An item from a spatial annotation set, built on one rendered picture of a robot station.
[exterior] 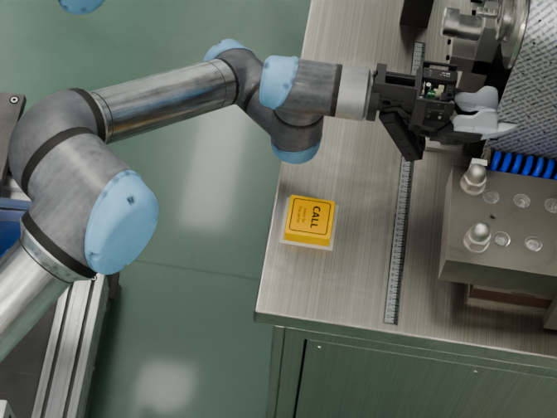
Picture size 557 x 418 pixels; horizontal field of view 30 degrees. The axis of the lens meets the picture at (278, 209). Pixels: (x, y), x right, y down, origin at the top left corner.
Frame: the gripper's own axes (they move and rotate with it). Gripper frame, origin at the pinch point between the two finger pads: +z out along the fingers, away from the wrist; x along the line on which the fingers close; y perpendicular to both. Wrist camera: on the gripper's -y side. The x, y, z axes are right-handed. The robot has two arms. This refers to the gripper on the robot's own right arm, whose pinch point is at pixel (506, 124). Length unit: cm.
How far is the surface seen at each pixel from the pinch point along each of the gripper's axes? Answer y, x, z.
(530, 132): -0.6, -0.3, 3.6
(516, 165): -5.0, -3.2, 2.7
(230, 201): -109, 47, -48
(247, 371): -109, 2, -36
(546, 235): -5.9, -13.8, 7.4
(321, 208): -16.5, -8.3, -24.4
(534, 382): -29.2, -25.6, 11.8
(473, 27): 9.7, 8.4, -7.2
